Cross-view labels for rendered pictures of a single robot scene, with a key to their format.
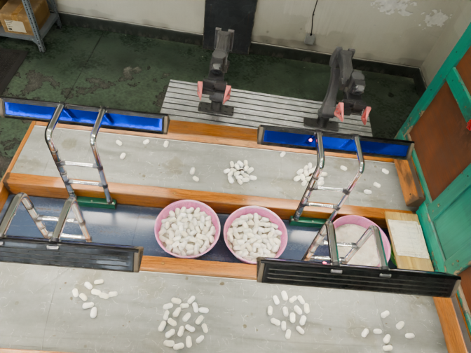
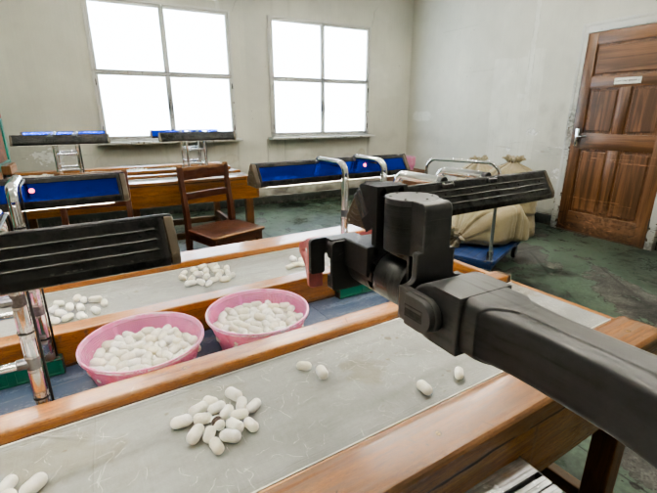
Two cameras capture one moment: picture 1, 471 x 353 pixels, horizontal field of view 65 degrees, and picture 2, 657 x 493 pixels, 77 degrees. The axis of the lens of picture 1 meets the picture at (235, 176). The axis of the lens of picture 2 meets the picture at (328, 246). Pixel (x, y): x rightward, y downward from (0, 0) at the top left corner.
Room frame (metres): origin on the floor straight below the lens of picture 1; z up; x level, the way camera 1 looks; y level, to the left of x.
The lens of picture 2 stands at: (1.70, -0.11, 1.26)
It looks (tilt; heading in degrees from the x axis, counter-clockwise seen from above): 18 degrees down; 155
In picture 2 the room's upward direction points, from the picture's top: straight up
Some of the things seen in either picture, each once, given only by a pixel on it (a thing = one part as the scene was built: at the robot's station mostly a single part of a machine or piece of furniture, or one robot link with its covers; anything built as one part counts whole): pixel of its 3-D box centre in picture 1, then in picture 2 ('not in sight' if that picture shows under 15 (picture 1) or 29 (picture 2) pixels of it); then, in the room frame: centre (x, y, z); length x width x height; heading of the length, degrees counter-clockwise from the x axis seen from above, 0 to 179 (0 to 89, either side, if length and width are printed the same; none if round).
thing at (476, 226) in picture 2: not in sight; (480, 218); (-0.84, 2.53, 0.40); 0.74 x 0.56 x 0.38; 94
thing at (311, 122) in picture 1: (322, 120); not in sight; (1.59, -0.42, 0.71); 0.20 x 0.07 x 0.08; 93
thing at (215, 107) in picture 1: (216, 104); not in sight; (1.55, 0.18, 0.71); 0.20 x 0.07 x 0.08; 93
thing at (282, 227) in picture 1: (254, 238); (146, 356); (0.76, -0.13, 0.72); 0.27 x 0.27 x 0.10
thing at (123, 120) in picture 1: (86, 113); (464, 194); (0.96, 0.60, 1.08); 0.62 x 0.08 x 0.07; 96
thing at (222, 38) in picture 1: (221, 52); (572, 403); (1.54, 0.18, 1.05); 0.30 x 0.09 x 0.12; 3
